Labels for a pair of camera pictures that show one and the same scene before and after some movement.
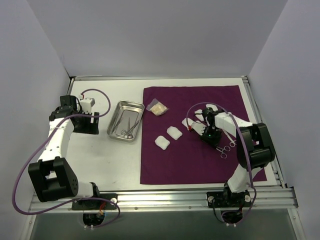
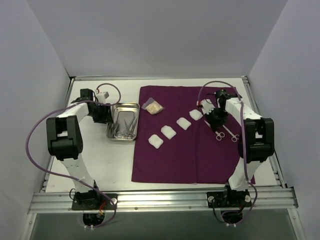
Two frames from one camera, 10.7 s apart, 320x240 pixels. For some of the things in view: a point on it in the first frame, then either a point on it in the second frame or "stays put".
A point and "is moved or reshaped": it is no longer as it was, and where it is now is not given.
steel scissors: [130, 134] is moved or reshaped
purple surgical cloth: [170, 154] is moved or reshaped
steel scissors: [125, 132] is moved or reshaped
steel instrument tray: [125, 120] stays put
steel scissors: [233, 142] is moved or reshaped
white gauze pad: [174, 132] -> [168, 131]
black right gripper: [210, 139] -> [215, 122]
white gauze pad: [162, 142] -> [155, 141]
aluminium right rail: [258, 118] stays put
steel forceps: [223, 154] -> [132, 135]
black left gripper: [90, 124] -> [104, 116]
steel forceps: [116, 126] -> [111, 129]
